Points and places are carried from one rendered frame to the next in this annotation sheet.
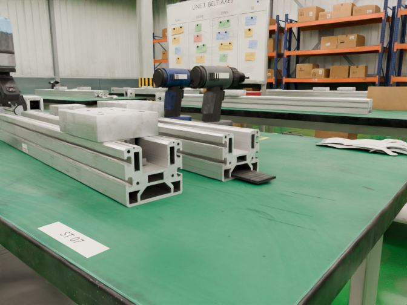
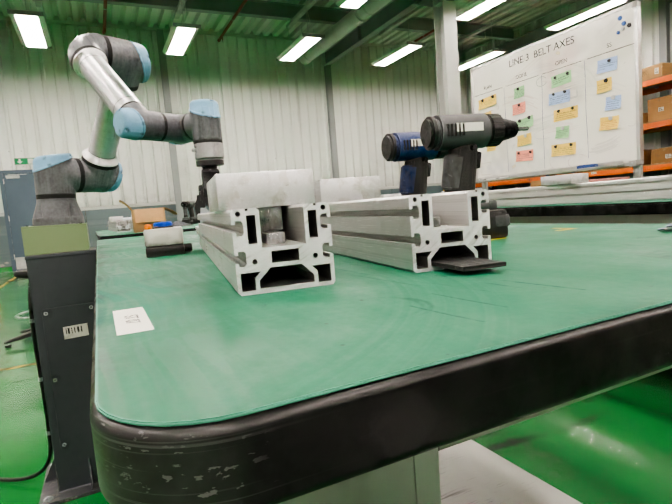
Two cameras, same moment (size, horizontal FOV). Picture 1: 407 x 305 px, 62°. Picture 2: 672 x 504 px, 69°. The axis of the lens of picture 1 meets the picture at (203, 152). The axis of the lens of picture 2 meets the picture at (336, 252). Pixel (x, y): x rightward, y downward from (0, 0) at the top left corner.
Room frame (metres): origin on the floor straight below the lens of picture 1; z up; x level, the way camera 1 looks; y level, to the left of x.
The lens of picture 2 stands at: (0.06, -0.18, 0.86)
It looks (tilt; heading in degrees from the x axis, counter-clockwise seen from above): 6 degrees down; 24
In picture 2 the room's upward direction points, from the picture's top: 5 degrees counter-clockwise
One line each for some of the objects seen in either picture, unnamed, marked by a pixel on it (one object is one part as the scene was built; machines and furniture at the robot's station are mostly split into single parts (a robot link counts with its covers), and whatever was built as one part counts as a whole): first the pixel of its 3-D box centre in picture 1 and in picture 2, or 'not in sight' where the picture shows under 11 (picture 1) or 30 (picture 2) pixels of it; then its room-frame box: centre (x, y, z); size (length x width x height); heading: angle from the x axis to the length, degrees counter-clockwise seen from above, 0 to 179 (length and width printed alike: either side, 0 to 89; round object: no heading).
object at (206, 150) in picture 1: (131, 132); (339, 224); (0.91, 0.20, 0.82); 0.80 x 0.10 x 0.09; 42
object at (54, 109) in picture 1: (65, 118); not in sight; (1.23, 0.50, 0.83); 0.12 x 0.09 x 0.10; 132
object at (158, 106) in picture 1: (130, 114); (337, 198); (0.91, 0.20, 0.87); 0.16 x 0.11 x 0.07; 42
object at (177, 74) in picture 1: (182, 103); (430, 183); (1.12, 0.07, 0.89); 0.20 x 0.08 x 0.22; 133
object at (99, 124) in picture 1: (106, 129); (256, 202); (0.60, 0.17, 0.87); 0.16 x 0.11 x 0.07; 42
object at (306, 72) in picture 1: (334, 62); not in sight; (10.25, -3.81, 1.58); 2.83 x 0.98 x 3.15; 50
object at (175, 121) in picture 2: not in sight; (178, 128); (1.14, 0.75, 1.10); 0.11 x 0.11 x 0.08; 74
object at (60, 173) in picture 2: not in sight; (56, 173); (1.19, 1.32, 1.03); 0.13 x 0.12 x 0.14; 164
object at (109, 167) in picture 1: (59, 140); (237, 234); (0.78, 0.34, 0.82); 0.80 x 0.10 x 0.09; 42
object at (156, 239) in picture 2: not in sight; (168, 240); (0.91, 0.62, 0.81); 0.10 x 0.08 x 0.06; 132
